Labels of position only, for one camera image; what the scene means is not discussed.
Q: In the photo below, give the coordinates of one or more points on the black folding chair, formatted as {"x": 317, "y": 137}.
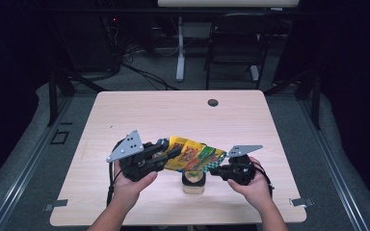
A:
{"x": 237, "y": 41}

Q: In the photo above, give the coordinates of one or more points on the black metal stand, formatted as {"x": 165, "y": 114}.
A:
{"x": 316, "y": 102}
{"x": 53, "y": 96}

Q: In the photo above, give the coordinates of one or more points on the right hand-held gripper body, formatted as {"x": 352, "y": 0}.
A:
{"x": 242, "y": 170}

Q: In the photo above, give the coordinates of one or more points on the grey metal table bracket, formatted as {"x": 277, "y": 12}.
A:
{"x": 56, "y": 204}
{"x": 302, "y": 202}

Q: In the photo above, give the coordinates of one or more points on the aluminium floor rail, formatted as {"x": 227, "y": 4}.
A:
{"x": 330, "y": 166}
{"x": 29, "y": 166}

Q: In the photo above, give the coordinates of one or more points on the white desk foot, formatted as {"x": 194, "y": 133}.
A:
{"x": 254, "y": 73}

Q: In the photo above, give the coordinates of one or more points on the person's right hand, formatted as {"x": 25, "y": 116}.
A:
{"x": 255, "y": 192}

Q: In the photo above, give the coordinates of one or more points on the person's left hand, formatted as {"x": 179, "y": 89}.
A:
{"x": 126, "y": 191}

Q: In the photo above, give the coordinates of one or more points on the white desk leg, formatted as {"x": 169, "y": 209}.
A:
{"x": 180, "y": 57}

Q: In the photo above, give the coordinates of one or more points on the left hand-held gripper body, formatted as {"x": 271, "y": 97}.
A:
{"x": 138, "y": 163}

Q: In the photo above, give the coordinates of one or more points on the yellow spouted food pouch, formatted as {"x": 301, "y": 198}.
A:
{"x": 192, "y": 155}

